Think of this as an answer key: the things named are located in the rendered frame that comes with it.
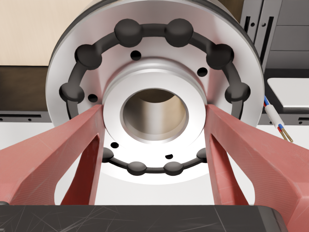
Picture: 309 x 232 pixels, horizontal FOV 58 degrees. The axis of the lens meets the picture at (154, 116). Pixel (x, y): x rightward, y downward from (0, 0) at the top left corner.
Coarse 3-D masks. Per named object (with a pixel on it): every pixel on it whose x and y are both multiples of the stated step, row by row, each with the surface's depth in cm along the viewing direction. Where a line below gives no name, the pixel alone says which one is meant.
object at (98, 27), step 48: (144, 0) 10; (192, 0) 11; (96, 48) 12; (144, 48) 11; (192, 48) 11; (240, 48) 11; (48, 96) 13; (96, 96) 13; (240, 96) 13; (192, 144) 14
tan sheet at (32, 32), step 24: (0, 0) 31; (24, 0) 31; (48, 0) 31; (72, 0) 31; (0, 24) 33; (24, 24) 33; (48, 24) 32; (0, 48) 34; (24, 48) 34; (48, 48) 34
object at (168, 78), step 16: (144, 64) 12; (160, 64) 12; (128, 80) 12; (144, 80) 12; (160, 80) 12; (176, 80) 12; (192, 80) 12; (112, 96) 12; (128, 96) 12; (192, 96) 12; (112, 112) 12; (192, 112) 12; (112, 128) 13; (128, 128) 13; (176, 128) 14; (192, 128) 13; (128, 144) 14; (144, 144) 14; (160, 144) 14; (176, 144) 14
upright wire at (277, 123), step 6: (264, 96) 14; (264, 102) 14; (270, 108) 13; (270, 114) 13; (276, 114) 12; (276, 120) 12; (276, 126) 12; (282, 126) 12; (282, 132) 12; (288, 138) 11
